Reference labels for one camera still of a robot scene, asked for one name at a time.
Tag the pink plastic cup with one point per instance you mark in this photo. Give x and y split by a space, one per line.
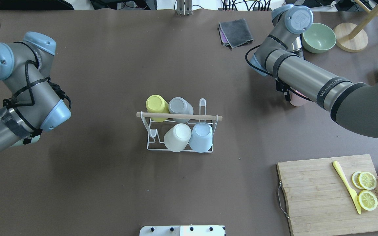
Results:
297 99

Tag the white wire cup holder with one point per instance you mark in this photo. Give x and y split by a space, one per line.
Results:
173 126

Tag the lemon slice lower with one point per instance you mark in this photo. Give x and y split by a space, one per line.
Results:
367 200

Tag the aluminium frame post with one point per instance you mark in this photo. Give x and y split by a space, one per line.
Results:
184 7

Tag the lemon slice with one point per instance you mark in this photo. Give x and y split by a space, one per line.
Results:
367 200
364 180

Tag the wooden mug tree stand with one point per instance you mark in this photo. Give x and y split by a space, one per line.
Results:
351 37

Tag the mint green bowl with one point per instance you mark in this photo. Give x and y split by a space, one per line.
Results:
319 38

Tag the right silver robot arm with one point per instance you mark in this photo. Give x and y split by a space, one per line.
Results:
352 106

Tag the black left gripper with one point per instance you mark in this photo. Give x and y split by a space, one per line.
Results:
28 140

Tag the grey cup on holder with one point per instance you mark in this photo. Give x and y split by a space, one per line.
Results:
179 105

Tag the light blue cup on holder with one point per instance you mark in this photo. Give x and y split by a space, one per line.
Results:
202 137

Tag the yellow cup on holder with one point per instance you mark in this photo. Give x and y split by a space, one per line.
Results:
156 104

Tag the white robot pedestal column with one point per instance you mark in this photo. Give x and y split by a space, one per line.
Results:
183 230

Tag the white cup on holder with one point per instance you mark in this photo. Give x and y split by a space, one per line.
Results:
177 138

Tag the lemon slice upper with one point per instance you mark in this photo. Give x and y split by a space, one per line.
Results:
364 180

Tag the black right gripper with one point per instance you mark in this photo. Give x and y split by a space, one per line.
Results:
283 88

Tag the grey folded cloth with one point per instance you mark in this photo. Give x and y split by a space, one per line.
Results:
235 33

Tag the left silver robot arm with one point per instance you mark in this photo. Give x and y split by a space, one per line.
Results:
36 104

